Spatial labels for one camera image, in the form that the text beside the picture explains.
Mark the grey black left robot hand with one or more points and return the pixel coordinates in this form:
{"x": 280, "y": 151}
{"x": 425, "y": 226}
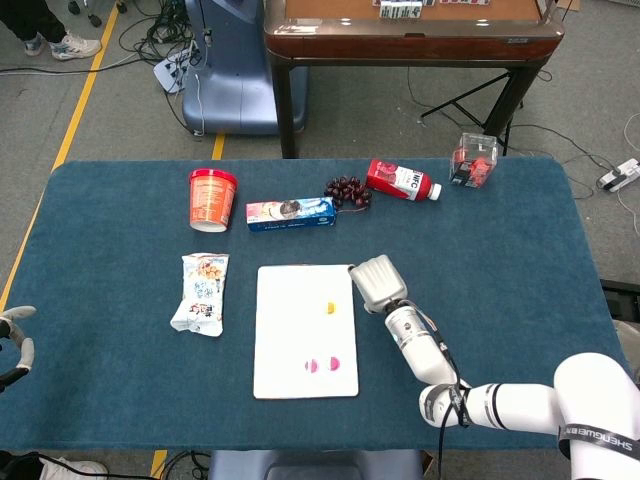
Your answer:
{"x": 27, "y": 350}

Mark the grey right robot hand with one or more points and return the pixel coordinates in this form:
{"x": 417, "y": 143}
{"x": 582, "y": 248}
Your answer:
{"x": 380, "y": 282}

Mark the orange round magnet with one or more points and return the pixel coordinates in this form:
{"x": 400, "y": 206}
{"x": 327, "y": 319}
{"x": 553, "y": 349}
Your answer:
{"x": 330, "y": 307}

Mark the pink round magnet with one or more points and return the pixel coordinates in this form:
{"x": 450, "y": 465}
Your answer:
{"x": 312, "y": 366}
{"x": 334, "y": 363}

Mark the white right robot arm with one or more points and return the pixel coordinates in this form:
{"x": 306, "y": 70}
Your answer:
{"x": 420, "y": 350}

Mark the white magnetic board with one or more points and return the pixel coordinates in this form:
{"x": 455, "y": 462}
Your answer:
{"x": 285, "y": 325}

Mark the dark red grape bunch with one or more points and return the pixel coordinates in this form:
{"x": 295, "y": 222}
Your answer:
{"x": 347, "y": 192}

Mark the red juice bottle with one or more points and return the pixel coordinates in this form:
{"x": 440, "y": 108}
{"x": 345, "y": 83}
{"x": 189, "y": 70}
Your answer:
{"x": 397, "y": 180}

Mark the blue felt table cover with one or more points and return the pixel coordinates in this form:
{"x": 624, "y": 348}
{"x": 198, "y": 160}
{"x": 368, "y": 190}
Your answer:
{"x": 125, "y": 390}

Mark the blue cookie box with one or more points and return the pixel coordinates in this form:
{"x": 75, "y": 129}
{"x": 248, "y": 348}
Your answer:
{"x": 290, "y": 215}

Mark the clear box with red toy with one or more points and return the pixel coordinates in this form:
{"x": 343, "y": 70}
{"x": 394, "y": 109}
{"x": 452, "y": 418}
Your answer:
{"x": 472, "y": 165}

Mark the white snack bag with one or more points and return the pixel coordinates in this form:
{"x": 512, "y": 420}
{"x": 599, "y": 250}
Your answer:
{"x": 202, "y": 295}

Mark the orange instant noodle cup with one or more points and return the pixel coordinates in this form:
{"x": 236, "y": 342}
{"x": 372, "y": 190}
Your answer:
{"x": 212, "y": 200}

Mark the blue grey robot torso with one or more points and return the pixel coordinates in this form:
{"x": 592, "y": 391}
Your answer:
{"x": 315, "y": 465}

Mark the black tripod stand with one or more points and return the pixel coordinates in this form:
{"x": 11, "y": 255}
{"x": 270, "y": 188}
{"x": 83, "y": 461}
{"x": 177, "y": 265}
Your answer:
{"x": 465, "y": 95}

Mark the brown mahjong table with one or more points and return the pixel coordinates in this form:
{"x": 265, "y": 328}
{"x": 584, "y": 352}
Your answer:
{"x": 400, "y": 45}

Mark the blue grey machine base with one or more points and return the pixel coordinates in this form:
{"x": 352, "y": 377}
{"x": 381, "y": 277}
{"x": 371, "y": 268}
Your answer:
{"x": 235, "y": 75}

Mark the white power strip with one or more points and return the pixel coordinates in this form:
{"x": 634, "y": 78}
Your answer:
{"x": 172, "y": 72}
{"x": 620, "y": 175}

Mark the short mahjong tile row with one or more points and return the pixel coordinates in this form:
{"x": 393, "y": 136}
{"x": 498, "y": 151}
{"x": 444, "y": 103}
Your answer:
{"x": 400, "y": 10}

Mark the long mahjong tile row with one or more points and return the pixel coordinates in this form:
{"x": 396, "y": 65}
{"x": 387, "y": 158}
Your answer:
{"x": 460, "y": 2}

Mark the standing person in black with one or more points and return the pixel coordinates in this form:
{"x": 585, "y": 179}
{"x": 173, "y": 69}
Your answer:
{"x": 30, "y": 17}

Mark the black swivel stool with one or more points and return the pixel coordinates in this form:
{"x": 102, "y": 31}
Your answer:
{"x": 95, "y": 20}

